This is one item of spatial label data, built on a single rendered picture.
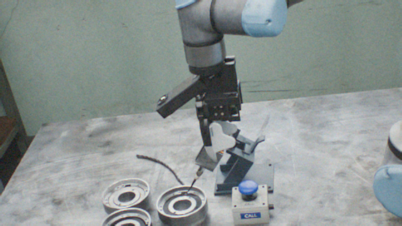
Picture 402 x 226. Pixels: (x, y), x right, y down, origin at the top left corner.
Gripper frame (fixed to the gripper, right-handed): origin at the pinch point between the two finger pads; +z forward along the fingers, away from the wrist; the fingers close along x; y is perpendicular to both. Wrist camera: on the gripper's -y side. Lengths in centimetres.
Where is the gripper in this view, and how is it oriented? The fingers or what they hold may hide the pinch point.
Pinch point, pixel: (211, 152)
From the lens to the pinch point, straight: 122.8
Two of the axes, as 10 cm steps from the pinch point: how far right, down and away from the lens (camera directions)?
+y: 9.8, -0.8, -1.8
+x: 1.2, -5.0, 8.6
